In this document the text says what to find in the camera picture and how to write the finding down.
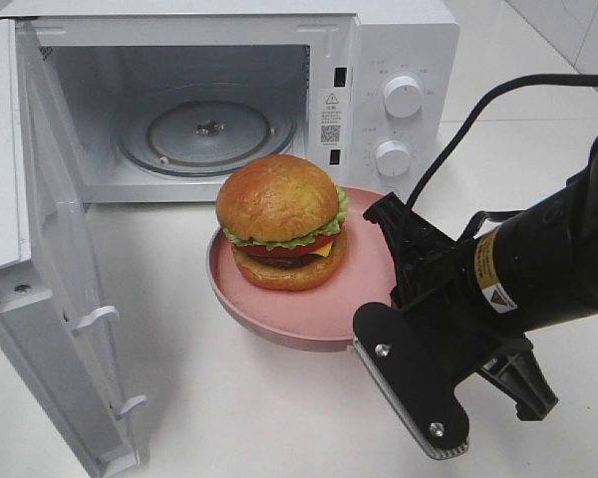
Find white lower timer knob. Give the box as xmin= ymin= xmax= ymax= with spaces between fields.
xmin=375 ymin=140 xmax=412 ymax=177

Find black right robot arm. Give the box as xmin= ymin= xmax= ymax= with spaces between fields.
xmin=354 ymin=136 xmax=598 ymax=424

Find white warning label sticker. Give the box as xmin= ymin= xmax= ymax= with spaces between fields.
xmin=318 ymin=88 xmax=349 ymax=147

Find pink round plate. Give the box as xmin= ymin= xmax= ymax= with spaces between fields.
xmin=206 ymin=187 xmax=396 ymax=352

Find glass microwave turntable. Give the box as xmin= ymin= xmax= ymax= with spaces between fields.
xmin=117 ymin=83 xmax=306 ymax=177

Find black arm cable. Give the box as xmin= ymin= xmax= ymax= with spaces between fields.
xmin=403 ymin=73 xmax=598 ymax=210

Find white upper power knob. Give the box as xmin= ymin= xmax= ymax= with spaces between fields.
xmin=382 ymin=73 xmax=424 ymax=119

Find burger with lettuce and tomato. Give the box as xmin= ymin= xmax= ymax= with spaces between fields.
xmin=216 ymin=154 xmax=350 ymax=291

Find white microwave oven body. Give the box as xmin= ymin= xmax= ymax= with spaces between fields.
xmin=0 ymin=1 xmax=459 ymax=203

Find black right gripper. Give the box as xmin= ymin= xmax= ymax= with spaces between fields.
xmin=363 ymin=192 xmax=558 ymax=419

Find white microwave door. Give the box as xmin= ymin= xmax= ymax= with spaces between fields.
xmin=0 ymin=19 xmax=146 ymax=477

